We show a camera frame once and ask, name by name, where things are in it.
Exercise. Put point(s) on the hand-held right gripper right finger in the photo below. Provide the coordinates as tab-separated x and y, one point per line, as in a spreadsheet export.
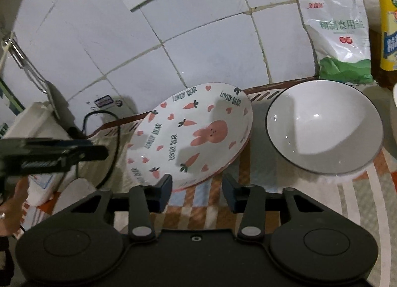
231	195

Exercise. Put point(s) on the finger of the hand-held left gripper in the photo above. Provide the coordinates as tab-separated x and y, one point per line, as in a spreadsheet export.
90	153

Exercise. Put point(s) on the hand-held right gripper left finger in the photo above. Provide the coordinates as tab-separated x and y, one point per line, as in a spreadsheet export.
163	192

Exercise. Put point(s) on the white plate with pink rabbit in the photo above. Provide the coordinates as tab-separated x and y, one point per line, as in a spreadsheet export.
192	132

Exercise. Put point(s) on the white ribbed bowl dark rim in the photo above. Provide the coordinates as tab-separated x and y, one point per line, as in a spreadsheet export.
394	96
322	125

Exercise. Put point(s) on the person's left hand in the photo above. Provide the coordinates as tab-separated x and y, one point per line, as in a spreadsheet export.
14	206

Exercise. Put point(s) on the white plastic appliance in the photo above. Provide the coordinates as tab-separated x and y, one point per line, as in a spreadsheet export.
34	122

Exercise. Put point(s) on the striped counter mat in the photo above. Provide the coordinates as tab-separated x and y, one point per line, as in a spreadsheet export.
263	170

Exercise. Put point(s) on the white and green salt bag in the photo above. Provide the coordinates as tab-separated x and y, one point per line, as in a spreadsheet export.
338	35

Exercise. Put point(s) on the oil bottle with yellow label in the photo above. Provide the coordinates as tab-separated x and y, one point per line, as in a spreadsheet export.
386	35

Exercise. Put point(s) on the small wall sticker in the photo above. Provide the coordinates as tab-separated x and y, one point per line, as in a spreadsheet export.
103	101

